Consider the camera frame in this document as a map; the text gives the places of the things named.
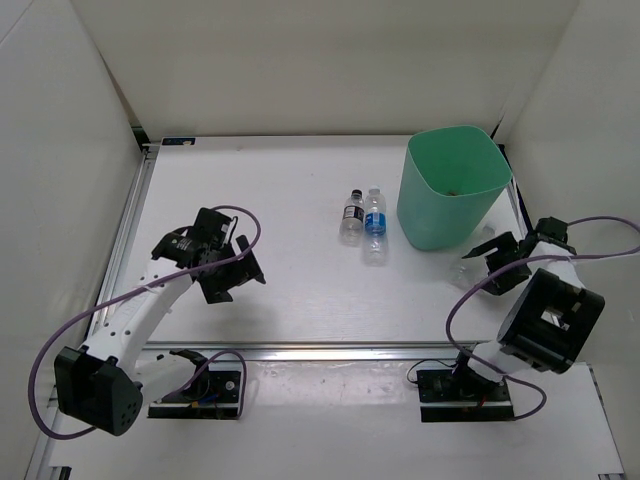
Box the blue sticker label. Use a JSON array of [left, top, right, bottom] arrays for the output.
[[161, 137, 196, 146]]

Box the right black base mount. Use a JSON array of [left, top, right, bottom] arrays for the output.
[[406, 358, 515, 423]]

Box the red-label clear plastic bottle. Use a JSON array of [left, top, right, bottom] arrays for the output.
[[449, 223, 496, 291]]

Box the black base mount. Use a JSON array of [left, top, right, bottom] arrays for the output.
[[147, 349, 248, 420], [406, 358, 515, 423]]

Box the blue-label clear plastic bottle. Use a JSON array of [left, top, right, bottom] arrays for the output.
[[364, 186, 388, 266]]

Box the black-label clear plastic bottle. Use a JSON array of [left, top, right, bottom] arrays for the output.
[[339, 189, 364, 245]]

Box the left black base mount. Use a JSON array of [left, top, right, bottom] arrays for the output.
[[147, 349, 248, 420]]

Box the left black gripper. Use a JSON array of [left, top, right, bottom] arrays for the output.
[[198, 234, 264, 303]]

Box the green plastic bin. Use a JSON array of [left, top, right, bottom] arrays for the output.
[[396, 125, 512, 251]]

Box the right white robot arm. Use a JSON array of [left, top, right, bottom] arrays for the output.
[[449, 217, 605, 400]]

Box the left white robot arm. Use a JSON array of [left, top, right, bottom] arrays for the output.
[[54, 206, 265, 436]]

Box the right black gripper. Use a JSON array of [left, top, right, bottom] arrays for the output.
[[466, 231, 533, 296]]

